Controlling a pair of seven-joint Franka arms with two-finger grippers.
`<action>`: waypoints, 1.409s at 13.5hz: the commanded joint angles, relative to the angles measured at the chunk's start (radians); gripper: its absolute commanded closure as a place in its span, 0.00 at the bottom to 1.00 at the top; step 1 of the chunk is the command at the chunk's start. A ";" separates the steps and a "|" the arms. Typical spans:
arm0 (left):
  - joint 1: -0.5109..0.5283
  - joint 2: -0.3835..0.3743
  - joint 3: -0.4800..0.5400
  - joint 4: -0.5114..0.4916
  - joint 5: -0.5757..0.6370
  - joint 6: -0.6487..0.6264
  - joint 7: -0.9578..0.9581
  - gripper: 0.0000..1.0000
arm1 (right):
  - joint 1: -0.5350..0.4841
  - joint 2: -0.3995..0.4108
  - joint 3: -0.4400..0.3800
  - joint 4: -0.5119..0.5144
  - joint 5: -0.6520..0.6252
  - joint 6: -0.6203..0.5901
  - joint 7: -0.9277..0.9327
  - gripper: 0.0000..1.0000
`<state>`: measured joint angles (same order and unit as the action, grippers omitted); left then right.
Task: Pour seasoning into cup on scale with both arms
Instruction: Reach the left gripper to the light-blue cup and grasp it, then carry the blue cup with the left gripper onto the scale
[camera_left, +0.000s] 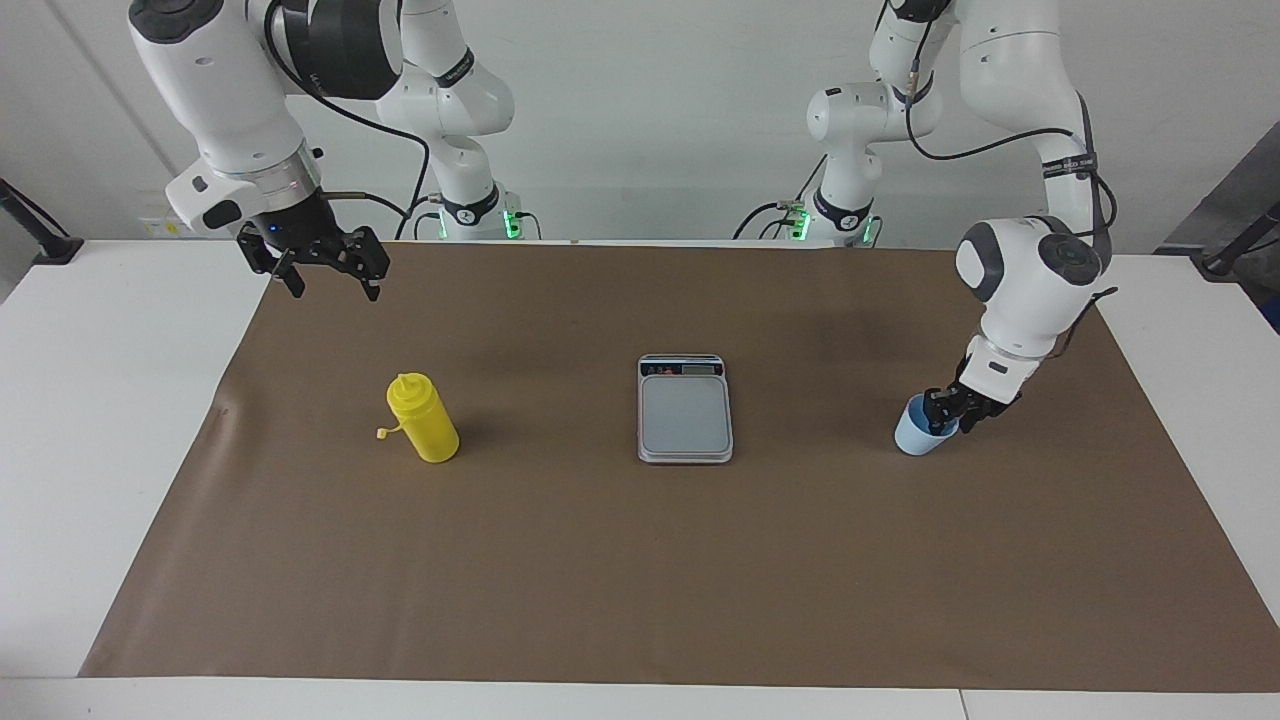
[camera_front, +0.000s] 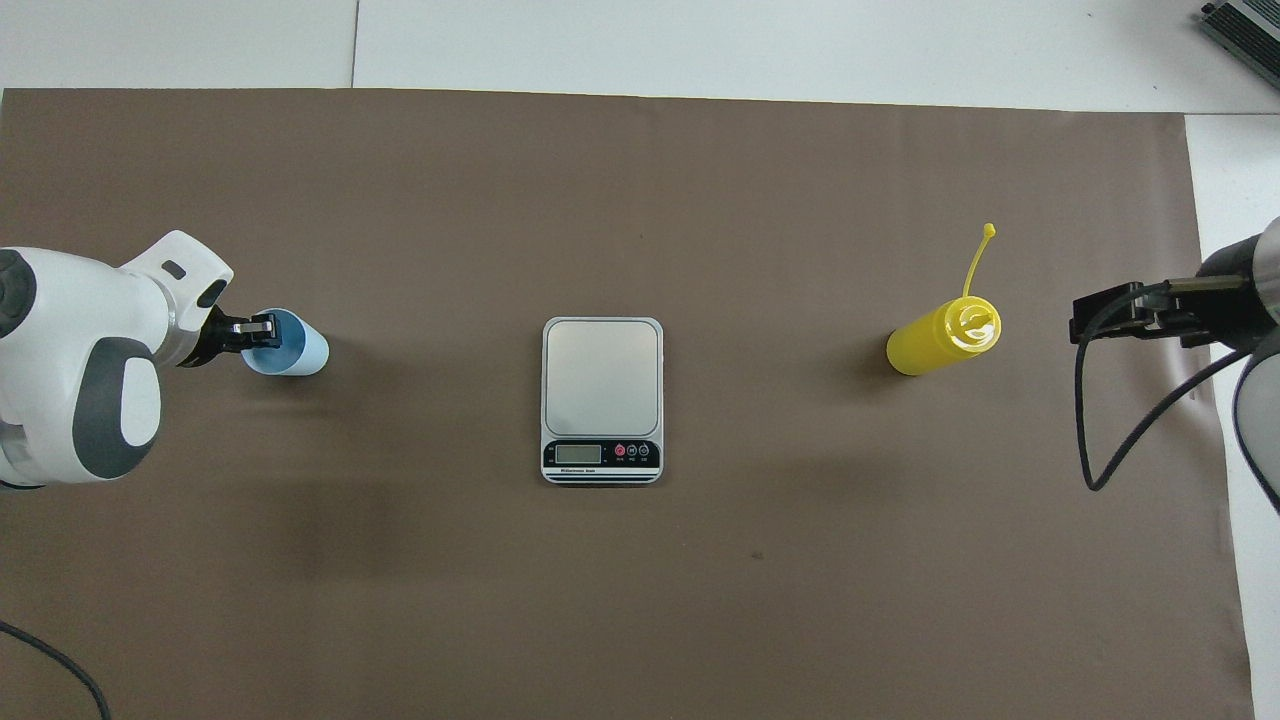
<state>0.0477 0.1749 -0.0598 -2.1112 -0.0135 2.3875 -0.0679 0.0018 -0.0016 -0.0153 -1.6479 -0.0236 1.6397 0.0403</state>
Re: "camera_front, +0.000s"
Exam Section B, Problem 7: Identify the grey metal device box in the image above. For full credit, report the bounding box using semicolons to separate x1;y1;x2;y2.
1200;0;1280;66

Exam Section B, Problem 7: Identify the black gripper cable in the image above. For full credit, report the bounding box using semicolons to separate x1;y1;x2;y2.
1075;275;1263;492
0;619;112;720

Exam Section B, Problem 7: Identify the silver digital kitchen scale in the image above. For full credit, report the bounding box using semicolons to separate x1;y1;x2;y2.
541;316;664;486

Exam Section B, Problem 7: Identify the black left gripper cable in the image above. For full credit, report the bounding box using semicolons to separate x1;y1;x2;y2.
0;619;112;720

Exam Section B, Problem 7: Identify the light blue paper cup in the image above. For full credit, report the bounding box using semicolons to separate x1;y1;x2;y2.
240;308;330;377

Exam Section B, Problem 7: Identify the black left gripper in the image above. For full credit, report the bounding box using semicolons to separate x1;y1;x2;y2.
178;305;281;368

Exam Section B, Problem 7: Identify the yellow squeeze bottle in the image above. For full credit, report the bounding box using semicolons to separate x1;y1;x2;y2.
886;224;1002;377

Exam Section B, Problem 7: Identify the brown table mat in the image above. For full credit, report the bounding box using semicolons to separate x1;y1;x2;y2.
0;88;1256;720

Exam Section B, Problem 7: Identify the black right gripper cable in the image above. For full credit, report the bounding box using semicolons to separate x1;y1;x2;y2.
1075;275;1263;492

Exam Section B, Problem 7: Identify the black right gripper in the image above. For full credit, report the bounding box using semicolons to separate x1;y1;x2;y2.
1070;235;1276;349

